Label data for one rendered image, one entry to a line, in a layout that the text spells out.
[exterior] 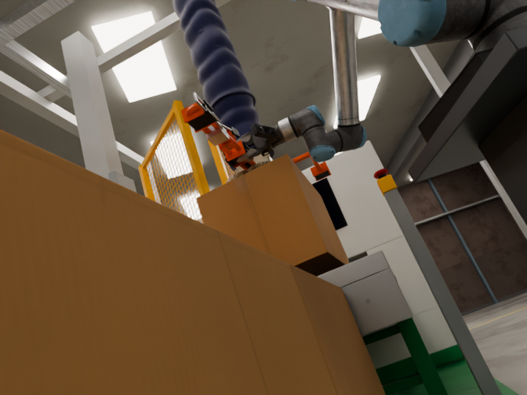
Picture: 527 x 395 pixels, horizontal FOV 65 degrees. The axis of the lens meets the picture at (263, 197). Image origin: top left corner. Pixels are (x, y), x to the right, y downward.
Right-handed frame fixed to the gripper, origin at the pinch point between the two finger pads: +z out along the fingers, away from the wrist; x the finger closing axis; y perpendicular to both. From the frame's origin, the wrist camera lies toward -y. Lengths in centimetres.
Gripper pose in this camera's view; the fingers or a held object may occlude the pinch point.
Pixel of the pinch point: (235, 152)
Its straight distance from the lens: 168.7
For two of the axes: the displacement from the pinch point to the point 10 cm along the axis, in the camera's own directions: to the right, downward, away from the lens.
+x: -3.2, -8.7, 3.7
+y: 3.2, 2.6, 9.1
